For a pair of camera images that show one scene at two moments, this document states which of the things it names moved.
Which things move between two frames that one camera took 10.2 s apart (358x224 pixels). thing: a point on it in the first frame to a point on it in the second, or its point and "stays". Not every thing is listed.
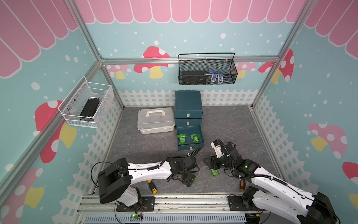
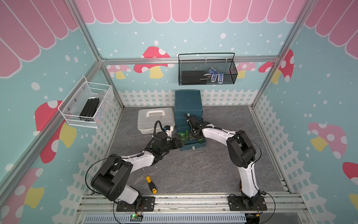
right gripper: x=212 y=159 to x=190 y=138
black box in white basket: x=90 y=107 stays
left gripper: x=189 y=180 to x=174 y=141
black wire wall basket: x=214 y=68 stays
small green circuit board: x=134 y=218 stays
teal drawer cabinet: x=188 y=118 stays
